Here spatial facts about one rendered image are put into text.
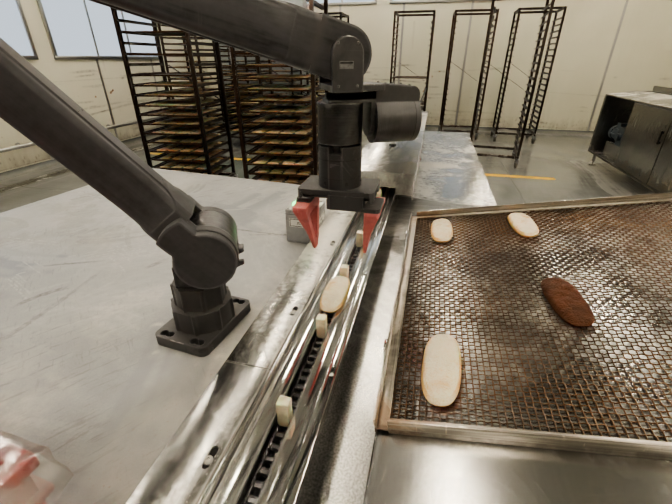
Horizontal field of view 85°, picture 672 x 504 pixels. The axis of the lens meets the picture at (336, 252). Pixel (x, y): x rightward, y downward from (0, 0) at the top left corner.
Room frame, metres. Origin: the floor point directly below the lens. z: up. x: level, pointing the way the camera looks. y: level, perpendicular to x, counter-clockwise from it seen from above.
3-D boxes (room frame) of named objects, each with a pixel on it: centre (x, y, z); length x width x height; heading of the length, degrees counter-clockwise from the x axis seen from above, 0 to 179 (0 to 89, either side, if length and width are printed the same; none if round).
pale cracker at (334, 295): (0.48, 0.00, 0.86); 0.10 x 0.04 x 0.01; 167
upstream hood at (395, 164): (1.53, -0.26, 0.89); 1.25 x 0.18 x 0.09; 166
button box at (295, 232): (0.75, 0.06, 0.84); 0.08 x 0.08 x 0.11; 76
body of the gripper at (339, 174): (0.49, -0.01, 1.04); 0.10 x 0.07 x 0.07; 76
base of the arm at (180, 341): (0.44, 0.19, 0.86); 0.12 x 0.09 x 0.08; 160
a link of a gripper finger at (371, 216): (0.48, -0.03, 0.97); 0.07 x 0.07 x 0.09; 76
